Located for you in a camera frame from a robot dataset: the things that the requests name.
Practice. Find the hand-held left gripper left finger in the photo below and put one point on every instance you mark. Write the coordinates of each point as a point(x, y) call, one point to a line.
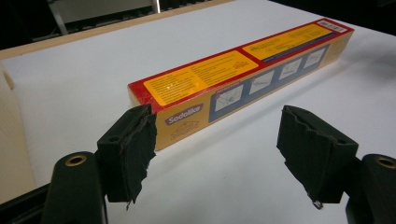
point(124, 155)

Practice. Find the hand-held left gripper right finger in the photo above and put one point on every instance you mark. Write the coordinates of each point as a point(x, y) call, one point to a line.
point(314, 149)

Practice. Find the long red and yellow box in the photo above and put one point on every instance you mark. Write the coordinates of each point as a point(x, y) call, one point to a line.
point(236, 79)

